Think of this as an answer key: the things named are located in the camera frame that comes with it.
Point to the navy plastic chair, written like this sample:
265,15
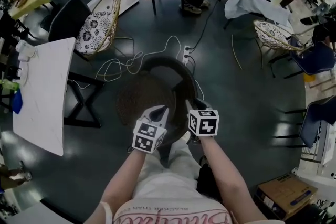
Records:
315,123
317,60

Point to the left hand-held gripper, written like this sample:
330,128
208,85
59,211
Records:
145,139

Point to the person's right forearm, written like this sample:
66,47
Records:
228,181

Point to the green drink bottle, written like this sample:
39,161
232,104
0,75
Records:
9,84

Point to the wicker chair with floral cushion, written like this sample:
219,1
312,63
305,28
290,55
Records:
94,31

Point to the brown cardboard box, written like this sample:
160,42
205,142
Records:
286,194

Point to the dark round chair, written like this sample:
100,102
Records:
147,97

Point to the white kettle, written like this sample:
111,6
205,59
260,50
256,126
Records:
26,49

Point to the person's light trousers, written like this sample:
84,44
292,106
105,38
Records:
168,175

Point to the person's left forearm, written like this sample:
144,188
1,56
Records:
123,181

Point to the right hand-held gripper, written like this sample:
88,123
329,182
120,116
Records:
204,123

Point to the white pink-print shirt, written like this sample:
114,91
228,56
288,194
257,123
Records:
173,211

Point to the blue cloth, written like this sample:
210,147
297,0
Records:
17,102

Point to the white metal heater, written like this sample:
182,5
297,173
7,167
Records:
329,144

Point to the white marble table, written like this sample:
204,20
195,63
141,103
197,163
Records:
44,91

